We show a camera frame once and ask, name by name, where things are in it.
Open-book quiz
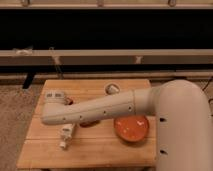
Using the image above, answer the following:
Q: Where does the white squeeze bottle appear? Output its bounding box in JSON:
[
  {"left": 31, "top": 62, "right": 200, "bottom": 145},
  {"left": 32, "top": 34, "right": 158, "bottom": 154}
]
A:
[{"left": 59, "top": 124, "right": 76, "bottom": 150}]

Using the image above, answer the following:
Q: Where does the orange ceramic bowl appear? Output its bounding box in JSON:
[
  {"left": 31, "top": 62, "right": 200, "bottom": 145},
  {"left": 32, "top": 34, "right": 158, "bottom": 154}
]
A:
[{"left": 114, "top": 116, "right": 149, "bottom": 143}]

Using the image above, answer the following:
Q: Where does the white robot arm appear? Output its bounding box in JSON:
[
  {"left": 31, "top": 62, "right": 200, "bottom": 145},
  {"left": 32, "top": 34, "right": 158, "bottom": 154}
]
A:
[{"left": 41, "top": 80, "right": 213, "bottom": 171}]

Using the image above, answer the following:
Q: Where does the dark chocolate bar wrapper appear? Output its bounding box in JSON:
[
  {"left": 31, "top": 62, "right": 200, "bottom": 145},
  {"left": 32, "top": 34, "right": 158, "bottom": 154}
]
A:
[{"left": 66, "top": 97, "right": 73, "bottom": 105}]

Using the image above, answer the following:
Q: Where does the black cable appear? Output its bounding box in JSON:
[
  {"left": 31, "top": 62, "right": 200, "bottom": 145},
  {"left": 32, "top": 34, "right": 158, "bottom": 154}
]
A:
[{"left": 200, "top": 77, "right": 213, "bottom": 118}]

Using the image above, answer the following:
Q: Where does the wooden table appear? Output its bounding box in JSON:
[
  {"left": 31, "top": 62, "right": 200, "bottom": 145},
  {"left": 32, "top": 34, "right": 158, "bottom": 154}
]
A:
[{"left": 17, "top": 79, "right": 156, "bottom": 170}]

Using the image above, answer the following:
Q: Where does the grey metal rail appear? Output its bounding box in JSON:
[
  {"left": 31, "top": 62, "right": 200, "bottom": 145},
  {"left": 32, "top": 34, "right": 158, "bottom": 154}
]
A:
[{"left": 0, "top": 49, "right": 213, "bottom": 66}]

